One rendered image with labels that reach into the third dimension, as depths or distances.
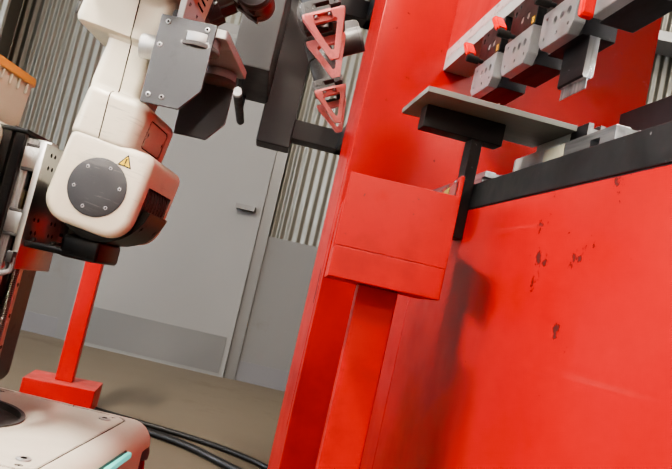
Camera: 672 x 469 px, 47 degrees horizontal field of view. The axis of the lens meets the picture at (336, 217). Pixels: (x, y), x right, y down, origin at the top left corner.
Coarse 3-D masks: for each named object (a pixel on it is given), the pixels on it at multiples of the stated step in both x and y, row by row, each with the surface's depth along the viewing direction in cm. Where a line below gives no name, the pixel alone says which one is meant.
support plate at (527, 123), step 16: (416, 96) 133; (432, 96) 127; (448, 96) 125; (464, 96) 125; (416, 112) 139; (464, 112) 132; (480, 112) 130; (496, 112) 128; (512, 112) 127; (528, 112) 127; (512, 128) 135; (528, 128) 133; (544, 128) 131; (560, 128) 129; (576, 128) 128; (528, 144) 144
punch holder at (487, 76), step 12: (492, 36) 181; (492, 48) 179; (504, 48) 174; (492, 60) 176; (480, 72) 183; (492, 72) 174; (480, 84) 181; (492, 84) 174; (504, 84) 174; (516, 84) 174; (480, 96) 184; (492, 96) 182; (504, 96) 180; (516, 96) 178
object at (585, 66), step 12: (588, 36) 135; (576, 48) 139; (588, 48) 134; (564, 60) 143; (576, 60) 137; (588, 60) 134; (564, 72) 141; (576, 72) 136; (588, 72) 133; (564, 84) 140; (576, 84) 137; (564, 96) 141
